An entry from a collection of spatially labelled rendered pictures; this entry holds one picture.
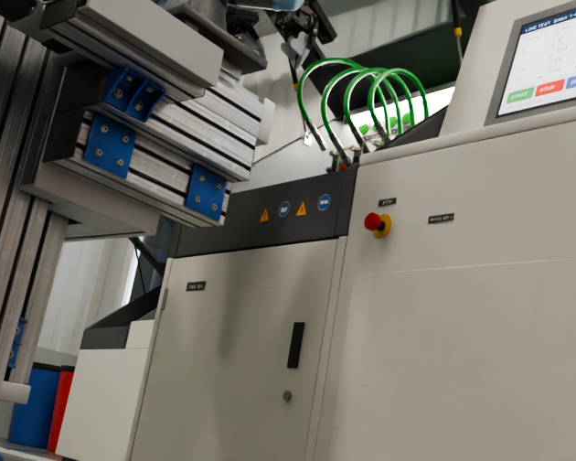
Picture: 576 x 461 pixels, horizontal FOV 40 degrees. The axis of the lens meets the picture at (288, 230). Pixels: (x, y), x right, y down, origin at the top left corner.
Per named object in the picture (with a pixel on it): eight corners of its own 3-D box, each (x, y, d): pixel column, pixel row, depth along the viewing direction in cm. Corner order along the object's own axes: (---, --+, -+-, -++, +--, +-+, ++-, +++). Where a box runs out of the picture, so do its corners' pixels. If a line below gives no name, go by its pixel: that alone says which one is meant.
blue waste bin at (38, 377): (-12, 438, 764) (9, 359, 785) (41, 445, 807) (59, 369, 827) (22, 445, 725) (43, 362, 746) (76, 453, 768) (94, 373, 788)
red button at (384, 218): (357, 233, 162) (361, 209, 164) (371, 239, 165) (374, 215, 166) (377, 230, 158) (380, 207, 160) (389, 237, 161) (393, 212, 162)
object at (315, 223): (175, 256, 220) (186, 202, 224) (187, 261, 222) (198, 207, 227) (333, 237, 174) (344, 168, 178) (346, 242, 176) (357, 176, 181)
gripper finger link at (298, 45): (282, 60, 194) (287, 27, 197) (299, 70, 198) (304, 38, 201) (290, 58, 192) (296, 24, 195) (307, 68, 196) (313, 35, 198)
